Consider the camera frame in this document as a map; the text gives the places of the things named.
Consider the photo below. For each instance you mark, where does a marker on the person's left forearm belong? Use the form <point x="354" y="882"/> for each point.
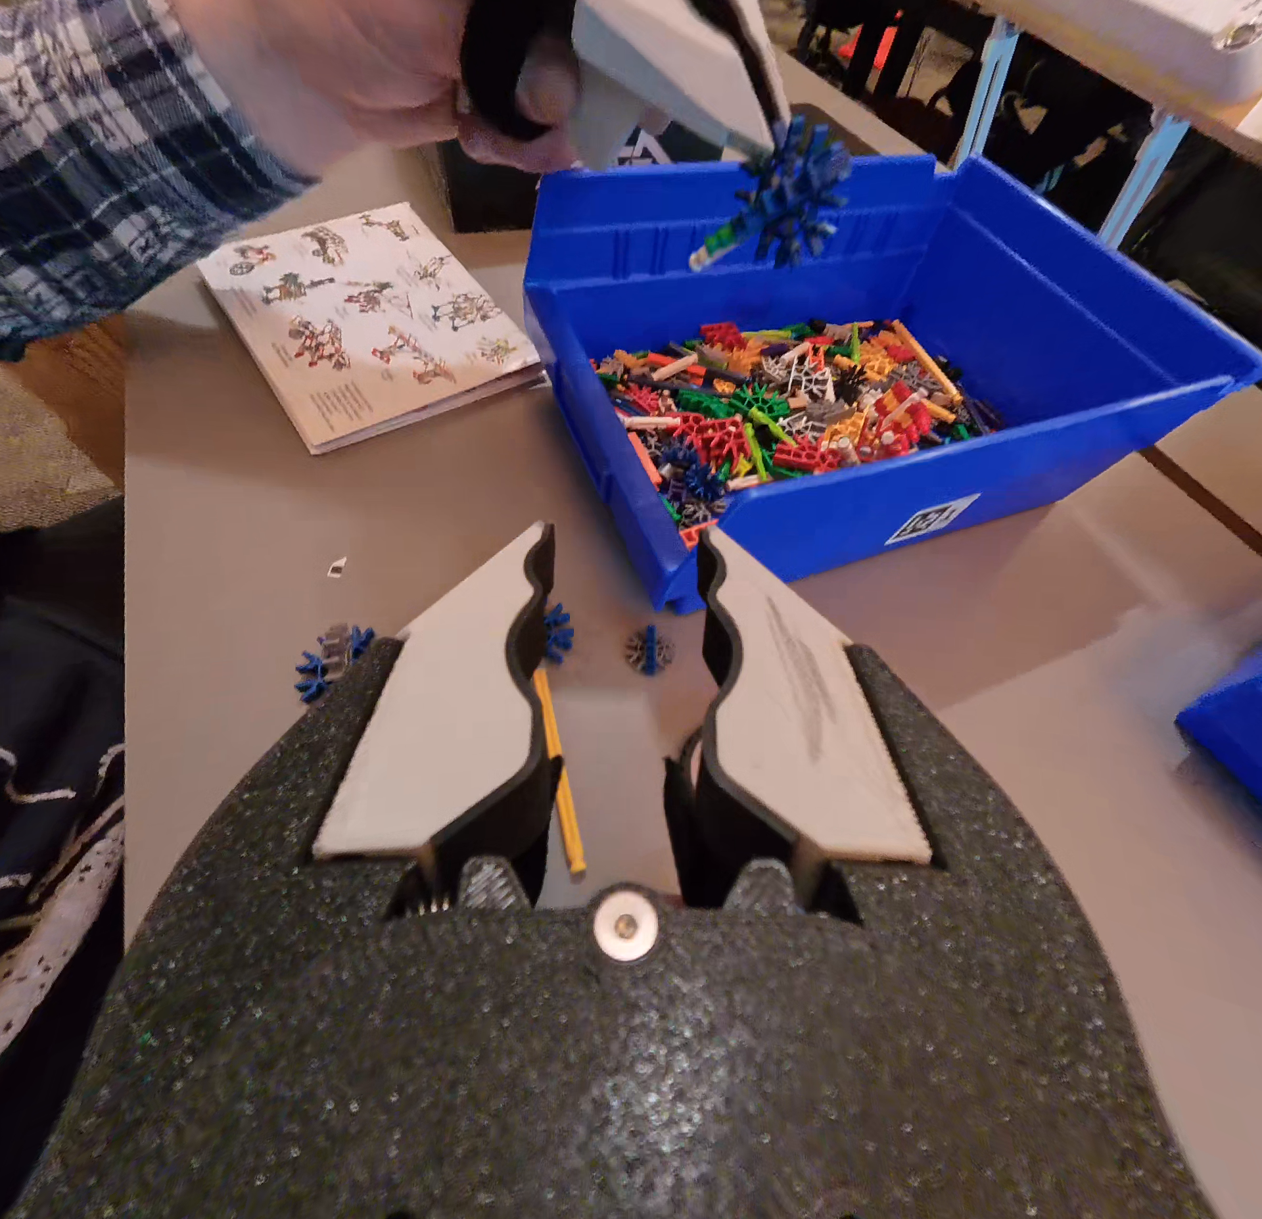
<point x="100" y="154"/>

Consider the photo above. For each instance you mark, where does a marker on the small grey blue connector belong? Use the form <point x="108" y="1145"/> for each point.
<point x="649" y="651"/>

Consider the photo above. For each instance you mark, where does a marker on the pile of colourful toy pieces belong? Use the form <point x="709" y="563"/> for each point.
<point x="789" y="412"/>

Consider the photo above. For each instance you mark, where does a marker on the black printed box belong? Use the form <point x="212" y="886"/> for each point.
<point x="485" y="193"/>

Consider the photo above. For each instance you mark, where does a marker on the blue plastic bin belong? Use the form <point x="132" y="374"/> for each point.
<point x="1228" y="736"/>

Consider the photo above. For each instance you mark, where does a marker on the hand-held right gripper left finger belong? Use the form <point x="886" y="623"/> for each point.
<point x="434" y="746"/>

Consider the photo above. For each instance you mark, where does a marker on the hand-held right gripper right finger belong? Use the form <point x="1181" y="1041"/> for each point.
<point x="819" y="746"/>

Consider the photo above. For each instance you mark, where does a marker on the person's left hand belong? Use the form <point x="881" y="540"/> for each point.
<point x="326" y="55"/>

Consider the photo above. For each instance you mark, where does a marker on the green plastic rod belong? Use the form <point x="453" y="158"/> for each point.
<point x="716" y="244"/>

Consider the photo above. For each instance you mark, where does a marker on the blue bin of toy parts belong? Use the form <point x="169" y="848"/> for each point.
<point x="840" y="529"/>

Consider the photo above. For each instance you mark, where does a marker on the toy instruction booklet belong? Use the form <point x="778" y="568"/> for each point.
<point x="365" y="331"/>

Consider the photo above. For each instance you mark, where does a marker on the yellow plastic rod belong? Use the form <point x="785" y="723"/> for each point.
<point x="558" y="766"/>

